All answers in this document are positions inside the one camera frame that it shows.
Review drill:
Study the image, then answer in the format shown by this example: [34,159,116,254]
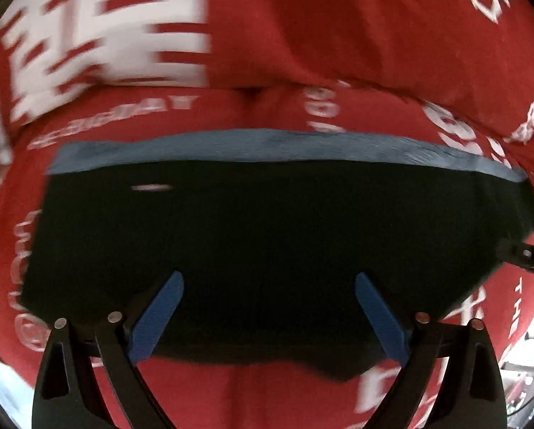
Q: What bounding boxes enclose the red printed blanket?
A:
[0,79,534,429]

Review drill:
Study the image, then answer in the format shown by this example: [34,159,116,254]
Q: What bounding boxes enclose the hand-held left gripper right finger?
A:
[355,272,508,429]

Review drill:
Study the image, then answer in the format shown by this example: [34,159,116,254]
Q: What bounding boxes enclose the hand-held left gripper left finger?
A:
[31,271,185,429]

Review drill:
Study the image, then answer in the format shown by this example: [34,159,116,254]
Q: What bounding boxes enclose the red and white object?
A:
[501,322,534,416]

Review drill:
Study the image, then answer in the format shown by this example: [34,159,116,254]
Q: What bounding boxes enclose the red and white printed pillow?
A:
[0,0,212,135]

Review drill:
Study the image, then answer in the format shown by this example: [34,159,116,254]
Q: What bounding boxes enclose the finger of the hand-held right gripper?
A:
[495,237,534,280]

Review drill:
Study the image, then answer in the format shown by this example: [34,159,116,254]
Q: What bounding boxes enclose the black pants with grey waistband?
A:
[21,129,534,383]

